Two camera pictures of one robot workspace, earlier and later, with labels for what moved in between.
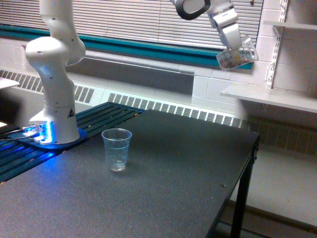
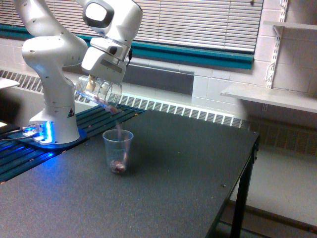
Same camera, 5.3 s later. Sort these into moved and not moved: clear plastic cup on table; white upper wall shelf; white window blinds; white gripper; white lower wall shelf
Moved: white gripper
Not moved: white upper wall shelf; clear plastic cup on table; white window blinds; white lower wall shelf
